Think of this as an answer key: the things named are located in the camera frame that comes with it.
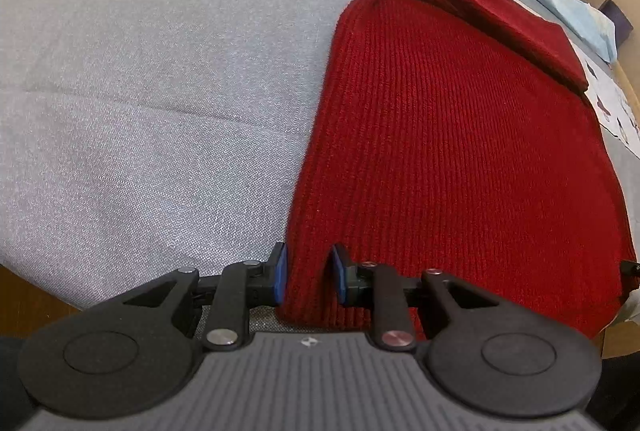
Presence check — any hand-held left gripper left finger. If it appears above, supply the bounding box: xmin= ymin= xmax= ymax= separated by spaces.
xmin=122 ymin=242 xmax=289 ymax=353

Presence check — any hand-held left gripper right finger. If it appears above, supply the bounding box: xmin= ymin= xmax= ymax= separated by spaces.
xmin=327 ymin=244 xmax=493 ymax=353

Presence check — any red knit sweater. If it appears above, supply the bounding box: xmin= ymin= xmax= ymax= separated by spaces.
xmin=277 ymin=0 xmax=639 ymax=342

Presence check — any grey printed bed sheet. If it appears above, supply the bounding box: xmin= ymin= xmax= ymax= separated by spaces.
xmin=0 ymin=0 xmax=640 ymax=337

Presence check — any purple bag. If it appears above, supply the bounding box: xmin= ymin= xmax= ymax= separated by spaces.
xmin=597 ymin=0 xmax=634 ymax=48

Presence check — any wooden bed frame rail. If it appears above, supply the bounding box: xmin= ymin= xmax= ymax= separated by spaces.
xmin=612 ymin=58 xmax=640 ymax=132

